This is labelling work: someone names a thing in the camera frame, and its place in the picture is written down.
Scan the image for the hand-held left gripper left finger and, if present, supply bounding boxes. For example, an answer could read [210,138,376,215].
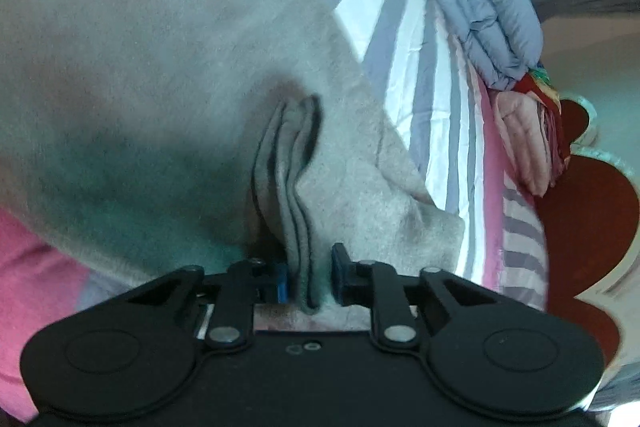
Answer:
[127,259,290,351]

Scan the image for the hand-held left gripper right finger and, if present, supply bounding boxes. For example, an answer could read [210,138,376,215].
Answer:
[330,243,501,352]

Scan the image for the colourful patterned blanket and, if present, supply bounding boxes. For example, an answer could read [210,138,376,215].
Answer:
[520,64,574,178]

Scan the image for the folded light blue duvet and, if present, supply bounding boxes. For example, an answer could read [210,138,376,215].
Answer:
[409,0,545,92]

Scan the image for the red wooden headboard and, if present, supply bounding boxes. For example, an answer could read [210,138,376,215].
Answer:
[532,96,640,370]

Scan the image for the folded pink quilt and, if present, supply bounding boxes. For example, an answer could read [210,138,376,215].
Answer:
[494,91,557,198]

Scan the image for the grey pants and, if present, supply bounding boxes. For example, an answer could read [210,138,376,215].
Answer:
[0,0,467,333]

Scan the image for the striped pink grey bed sheet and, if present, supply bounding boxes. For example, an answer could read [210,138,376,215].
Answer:
[0,0,551,423]

